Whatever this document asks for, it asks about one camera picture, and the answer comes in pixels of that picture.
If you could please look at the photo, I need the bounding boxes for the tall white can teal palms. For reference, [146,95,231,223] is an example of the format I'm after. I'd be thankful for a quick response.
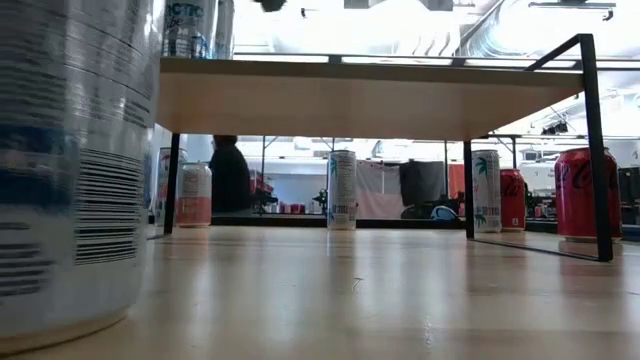
[326,149,358,232]

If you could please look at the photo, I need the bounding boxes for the tall white can green palms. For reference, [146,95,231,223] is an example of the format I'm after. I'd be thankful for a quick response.
[471,149,503,234]

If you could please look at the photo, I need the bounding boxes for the wooden shelf black metal legs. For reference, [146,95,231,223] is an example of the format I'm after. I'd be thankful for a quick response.
[155,33,615,264]

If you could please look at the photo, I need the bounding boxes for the white hanging cloth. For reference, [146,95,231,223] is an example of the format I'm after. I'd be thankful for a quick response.
[355,159,407,220]

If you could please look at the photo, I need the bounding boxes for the person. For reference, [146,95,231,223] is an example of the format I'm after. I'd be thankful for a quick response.
[208,133,253,215]

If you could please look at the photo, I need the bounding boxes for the dark grey hanging cloth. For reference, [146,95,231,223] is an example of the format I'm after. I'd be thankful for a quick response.
[399,159,446,207]

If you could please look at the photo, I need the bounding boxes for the short white and pink can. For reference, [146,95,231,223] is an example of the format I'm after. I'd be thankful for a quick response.
[175,161,213,229]

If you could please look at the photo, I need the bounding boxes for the blue and white helmet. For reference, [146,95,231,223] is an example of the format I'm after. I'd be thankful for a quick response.
[430,204,459,221]

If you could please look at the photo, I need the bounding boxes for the orange hanging cloth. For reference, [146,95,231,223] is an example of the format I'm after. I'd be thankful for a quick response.
[448,163,466,201]

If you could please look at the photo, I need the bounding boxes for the red cola can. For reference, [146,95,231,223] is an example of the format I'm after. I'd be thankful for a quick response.
[498,168,527,233]
[553,146,624,244]

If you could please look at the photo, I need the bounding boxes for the black aluminium table frame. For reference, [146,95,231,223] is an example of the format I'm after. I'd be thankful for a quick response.
[147,213,640,236]

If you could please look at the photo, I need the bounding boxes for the silver ceiling duct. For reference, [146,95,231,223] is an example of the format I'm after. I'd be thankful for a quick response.
[457,0,640,59]

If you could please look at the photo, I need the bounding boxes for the black ceiling rail fixture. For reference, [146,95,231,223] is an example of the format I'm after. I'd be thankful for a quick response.
[528,1,617,22]

